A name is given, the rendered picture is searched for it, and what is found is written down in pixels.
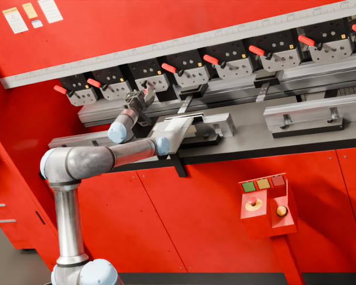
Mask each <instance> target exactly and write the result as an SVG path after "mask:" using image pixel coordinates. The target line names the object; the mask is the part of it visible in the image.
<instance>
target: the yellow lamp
mask: <svg viewBox="0 0 356 285"><path fill-rule="evenodd" d="M257 183H258V186H259V189H264V188H269V187H270V185H269V182H268V180H267V179H263V180H259V181H257Z"/></svg>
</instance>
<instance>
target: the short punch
mask: <svg viewBox="0 0 356 285"><path fill-rule="evenodd" d="M156 95H157V98H158V100H159V102H160V103H161V104H162V105H168V104H172V103H179V102H180V99H179V98H180V96H179V94H178V92H177V90H176V87H175V85H174V84H172V86H171V87H170V88H168V89H167V90H165V91H161V92H156Z"/></svg>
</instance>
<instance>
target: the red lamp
mask: <svg viewBox="0 0 356 285"><path fill-rule="evenodd" d="M271 179H272V181H273V184H274V186H278V185H283V184H285V183H284V179H283V176H278V177H274V178H271Z"/></svg>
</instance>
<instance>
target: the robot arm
mask: <svg viewBox="0 0 356 285"><path fill-rule="evenodd" d="M155 94H156V91H155V90H154V91H152V90H151V89H150V87H147V95H146V96H145V99H144V92H143V91H142V90H139V91H136V90H134V92H128V94H127V95H126V96H125V98H124V100H125V102H126V103H124V104H122V107H123V110H122V112H121V113H120V114H119V116H118V117H117V118H116V120H115V121H114V122H113V124H112V125H111V127H110V129H109V130H108V137H109V139H110V140H112V141H113V142H115V143H118V144H119V145H117V146H112V147H108V146H98V147H89V146H78V147H69V148H63V147H59V148H54V149H50V150H48V151H47V152H46V153H45V155H44V156H43V157H42V160H41V166H40V168H41V173H42V175H43V176H44V178H45V179H47V180H48V181H49V187H50V188H51V189H53V191H54V197H55V208H56V215H57V226H58V238H59V249H60V257H59V258H58V259H57V264H56V265H55V267H54V268H53V270H54V271H53V272H52V274H51V281H52V284H53V285H124V283H123V282H122V280H121V279H120V276H119V275H118V273H117V271H116V269H115V268H114V267H113V266H112V264H111V263H110V262H109V261H107V260H104V259H96V260H94V261H93V262H92V261H90V262H89V256H87V255H86V254H85V253H84V246H83V234H82V228H81V216H80V204H79V193H78V187H79V186H80V184H81V180H82V179H87V178H91V177H94V176H97V175H100V174H103V173H106V172H109V171H111V170H112V169H113V168H114V167H117V166H121V165H124V164H128V163H133V162H136V161H139V160H142V159H145V158H150V157H153V156H162V155H166V154H168V152H169V151H170V142H169V140H168V139H167V138H166V137H160V136H158V137H148V138H138V139H137V138H135V136H134V134H133V132H132V130H131V129H132V127H133V126H134V124H135V123H136V122H138V123H139V124H140V125H142V126H148V125H151V119H150V118H148V117H147V116H146V115H145V114H144V113H143V112H142V111H145V110H146V109H147V108H148V107H149V106H150V105H152V104H153V102H154V100H155ZM145 100H146V101H145Z"/></svg>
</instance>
